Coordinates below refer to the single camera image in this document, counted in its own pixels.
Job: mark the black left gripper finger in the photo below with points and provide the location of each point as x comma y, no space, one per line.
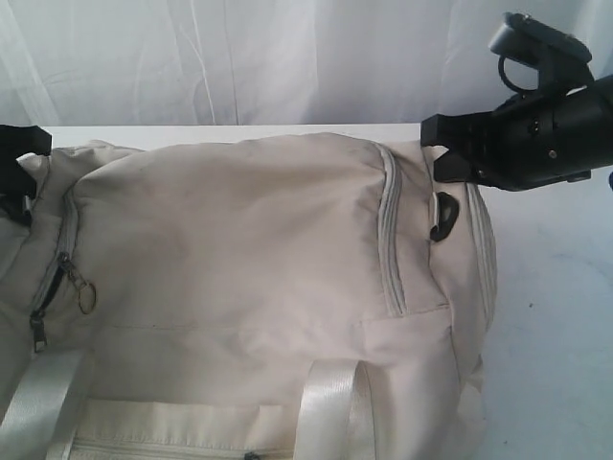
20,140
18,190

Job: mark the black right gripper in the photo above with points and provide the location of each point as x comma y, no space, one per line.
515,149

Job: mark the cream fabric duffel bag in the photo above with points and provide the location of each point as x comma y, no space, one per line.
296,297

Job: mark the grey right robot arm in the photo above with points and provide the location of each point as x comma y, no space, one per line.
587,134

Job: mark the white backdrop curtain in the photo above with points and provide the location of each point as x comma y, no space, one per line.
143,63

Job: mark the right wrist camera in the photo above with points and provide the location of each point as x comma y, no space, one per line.
560,60

